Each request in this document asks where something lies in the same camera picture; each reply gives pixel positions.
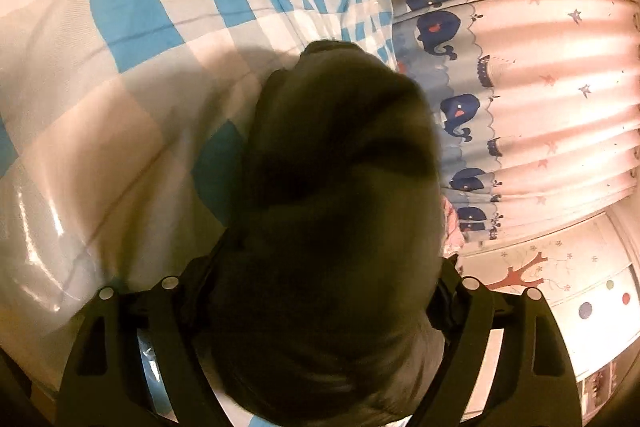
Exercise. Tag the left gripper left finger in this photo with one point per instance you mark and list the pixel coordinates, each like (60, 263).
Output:
(104, 382)

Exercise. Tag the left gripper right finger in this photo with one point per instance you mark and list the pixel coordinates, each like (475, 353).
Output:
(534, 382)

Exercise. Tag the black puffer jacket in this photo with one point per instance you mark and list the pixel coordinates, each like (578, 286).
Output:
(319, 298)

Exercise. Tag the pink clothes by curtain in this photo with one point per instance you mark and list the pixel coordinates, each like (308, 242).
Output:
(452, 238)

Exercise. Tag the shelf with small items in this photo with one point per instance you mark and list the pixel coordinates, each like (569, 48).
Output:
(597, 388)

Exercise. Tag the white wardrobe with tree decal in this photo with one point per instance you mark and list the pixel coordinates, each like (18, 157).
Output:
(586, 276)

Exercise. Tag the whale pattern curtain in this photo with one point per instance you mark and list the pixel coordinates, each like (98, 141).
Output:
(536, 104)

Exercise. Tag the blue white checkered bed cover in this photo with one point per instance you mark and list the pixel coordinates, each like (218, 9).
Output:
(122, 128)

